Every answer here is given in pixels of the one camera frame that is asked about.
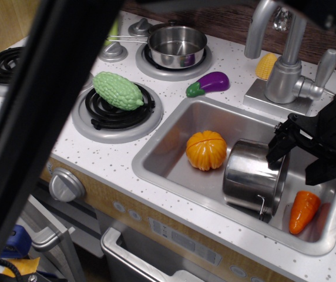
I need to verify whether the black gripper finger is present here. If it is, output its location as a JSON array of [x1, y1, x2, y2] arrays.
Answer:
[[266, 135, 295, 169], [305, 159, 336, 185]]

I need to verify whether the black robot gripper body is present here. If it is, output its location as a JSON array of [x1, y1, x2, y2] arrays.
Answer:
[[274, 94, 336, 160]]

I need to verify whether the tall stainless steel pot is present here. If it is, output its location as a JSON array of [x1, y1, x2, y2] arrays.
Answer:
[[223, 139, 290, 219]]

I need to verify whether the stainless steel sink basin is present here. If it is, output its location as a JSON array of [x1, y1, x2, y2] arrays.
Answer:
[[132, 97, 336, 256]]

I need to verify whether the orange toy carrot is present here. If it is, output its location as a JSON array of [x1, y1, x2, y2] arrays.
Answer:
[[289, 190, 321, 234]]

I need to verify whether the silver toy faucet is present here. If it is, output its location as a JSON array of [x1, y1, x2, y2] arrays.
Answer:
[[243, 15, 336, 116]]

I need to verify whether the orange toy pumpkin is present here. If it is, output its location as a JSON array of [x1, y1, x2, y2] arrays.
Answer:
[[186, 130, 227, 171]]

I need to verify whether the yellow toy corn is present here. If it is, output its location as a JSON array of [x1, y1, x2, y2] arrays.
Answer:
[[255, 53, 277, 80]]

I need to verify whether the purple toy eggplant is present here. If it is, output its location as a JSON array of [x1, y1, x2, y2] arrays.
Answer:
[[186, 72, 230, 98]]

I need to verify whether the clear crystal pendant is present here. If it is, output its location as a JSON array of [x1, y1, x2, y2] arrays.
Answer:
[[273, 7, 291, 32]]

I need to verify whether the back right black burner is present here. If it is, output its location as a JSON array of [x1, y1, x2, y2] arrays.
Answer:
[[135, 46, 212, 82]]

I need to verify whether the black burner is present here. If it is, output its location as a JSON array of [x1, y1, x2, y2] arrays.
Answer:
[[72, 84, 163, 144], [0, 46, 28, 98], [135, 46, 212, 82]]

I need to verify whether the green toy bitter gourd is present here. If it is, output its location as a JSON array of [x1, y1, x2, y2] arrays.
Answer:
[[93, 72, 144, 111]]

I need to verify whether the front right black burner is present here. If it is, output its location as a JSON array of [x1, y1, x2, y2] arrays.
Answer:
[[72, 84, 163, 144]]

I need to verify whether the silver stove knob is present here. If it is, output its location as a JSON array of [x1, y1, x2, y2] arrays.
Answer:
[[128, 18, 153, 37], [98, 42, 128, 63]]

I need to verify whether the green plastic cutting board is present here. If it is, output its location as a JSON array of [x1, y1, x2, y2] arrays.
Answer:
[[103, 18, 119, 46]]

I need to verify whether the large silver oven dial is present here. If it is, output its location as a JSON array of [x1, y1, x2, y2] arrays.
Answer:
[[49, 167, 86, 203]]

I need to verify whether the black foreground pole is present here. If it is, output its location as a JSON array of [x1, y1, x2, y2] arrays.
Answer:
[[0, 1, 123, 255]]

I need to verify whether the blue clamp tool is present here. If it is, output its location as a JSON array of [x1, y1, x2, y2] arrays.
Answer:
[[1, 224, 32, 259]]

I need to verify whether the yellow tape piece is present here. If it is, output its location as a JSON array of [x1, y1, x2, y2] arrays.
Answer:
[[1, 257, 40, 278]]

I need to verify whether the front left black burner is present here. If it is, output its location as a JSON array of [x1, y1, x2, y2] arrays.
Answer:
[[0, 46, 28, 98]]

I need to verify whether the steel saucepan with handle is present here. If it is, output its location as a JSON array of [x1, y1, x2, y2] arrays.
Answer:
[[106, 25, 207, 69]]

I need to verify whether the silver dishwasher door handle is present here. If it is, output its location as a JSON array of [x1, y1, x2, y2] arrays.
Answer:
[[100, 227, 202, 282]]

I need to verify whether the silver oven door handle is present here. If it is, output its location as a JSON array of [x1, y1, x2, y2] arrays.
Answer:
[[17, 196, 76, 252]]

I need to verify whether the black coiled cable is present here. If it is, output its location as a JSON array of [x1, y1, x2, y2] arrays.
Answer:
[[0, 258, 22, 282]]

